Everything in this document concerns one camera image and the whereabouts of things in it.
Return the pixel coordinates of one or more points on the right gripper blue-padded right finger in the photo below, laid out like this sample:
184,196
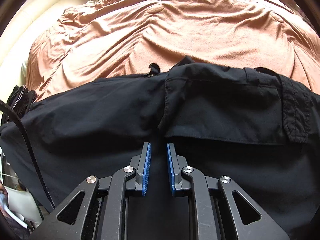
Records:
180,173

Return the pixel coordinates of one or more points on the brown bed cover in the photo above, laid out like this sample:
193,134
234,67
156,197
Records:
109,38

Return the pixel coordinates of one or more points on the black pants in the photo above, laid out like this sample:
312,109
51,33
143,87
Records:
251,135

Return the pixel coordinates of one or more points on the cream leather headboard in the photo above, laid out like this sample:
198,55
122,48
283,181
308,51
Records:
32,19

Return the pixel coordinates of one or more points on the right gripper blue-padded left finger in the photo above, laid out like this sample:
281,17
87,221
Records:
139,183

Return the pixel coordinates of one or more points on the stack of folded black clothes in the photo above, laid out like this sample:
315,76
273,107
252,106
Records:
18,104

